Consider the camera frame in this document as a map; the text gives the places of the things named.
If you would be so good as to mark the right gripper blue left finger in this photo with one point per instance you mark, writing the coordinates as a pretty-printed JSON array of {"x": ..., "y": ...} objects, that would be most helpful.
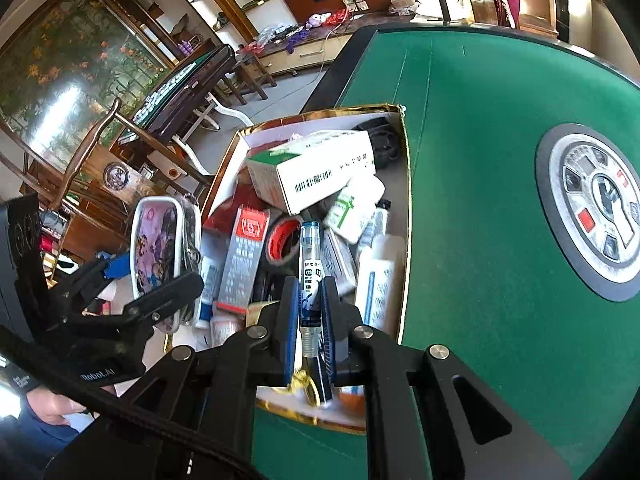
[{"x": 285, "y": 331}]

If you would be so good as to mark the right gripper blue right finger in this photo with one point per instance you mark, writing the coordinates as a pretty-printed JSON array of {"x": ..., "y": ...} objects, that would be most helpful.
[{"x": 338, "y": 320}]

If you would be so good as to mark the clear plastic pen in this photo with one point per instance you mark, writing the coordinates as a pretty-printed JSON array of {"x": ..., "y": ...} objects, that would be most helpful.
[{"x": 311, "y": 272}]

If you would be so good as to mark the blue white medicine box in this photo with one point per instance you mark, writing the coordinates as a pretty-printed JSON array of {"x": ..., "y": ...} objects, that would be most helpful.
[{"x": 337, "y": 261}]

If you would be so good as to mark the white orange slim box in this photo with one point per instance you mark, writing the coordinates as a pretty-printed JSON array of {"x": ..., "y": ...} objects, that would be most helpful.
[{"x": 380, "y": 285}]

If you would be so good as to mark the red tape roll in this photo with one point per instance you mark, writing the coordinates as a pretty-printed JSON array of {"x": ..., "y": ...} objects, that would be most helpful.
[{"x": 282, "y": 242}]

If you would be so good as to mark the clear zip pouch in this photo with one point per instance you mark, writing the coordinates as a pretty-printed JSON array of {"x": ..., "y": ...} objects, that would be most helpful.
[{"x": 165, "y": 241}]

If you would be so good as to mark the white green medicine box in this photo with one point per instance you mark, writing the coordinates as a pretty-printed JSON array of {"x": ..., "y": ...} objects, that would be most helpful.
[{"x": 298, "y": 174}]

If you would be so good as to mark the red foil pouch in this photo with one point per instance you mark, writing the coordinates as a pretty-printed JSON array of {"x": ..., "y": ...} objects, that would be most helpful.
[{"x": 232, "y": 204}]

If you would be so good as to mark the black tape roll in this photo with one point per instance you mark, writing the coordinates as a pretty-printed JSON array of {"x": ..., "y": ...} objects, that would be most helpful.
[{"x": 385, "y": 141}]

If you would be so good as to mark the person's left hand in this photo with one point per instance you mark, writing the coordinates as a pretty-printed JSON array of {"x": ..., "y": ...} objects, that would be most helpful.
[{"x": 53, "y": 408}]

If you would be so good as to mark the green gold storage box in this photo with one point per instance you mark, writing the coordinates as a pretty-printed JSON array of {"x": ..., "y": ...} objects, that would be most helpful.
[{"x": 227, "y": 382}]

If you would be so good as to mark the red grey flat box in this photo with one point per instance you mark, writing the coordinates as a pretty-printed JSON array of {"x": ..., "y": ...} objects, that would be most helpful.
[{"x": 240, "y": 268}]

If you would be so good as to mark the white bottle white cap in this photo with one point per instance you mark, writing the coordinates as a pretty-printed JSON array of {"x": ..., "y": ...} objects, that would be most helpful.
[{"x": 377, "y": 225}]

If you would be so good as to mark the white green pill bottle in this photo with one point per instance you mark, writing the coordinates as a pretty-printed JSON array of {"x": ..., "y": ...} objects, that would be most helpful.
[{"x": 352, "y": 210}]

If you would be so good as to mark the wooden chair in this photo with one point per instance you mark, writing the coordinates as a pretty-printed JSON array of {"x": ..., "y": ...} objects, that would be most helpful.
[{"x": 98, "y": 186}]

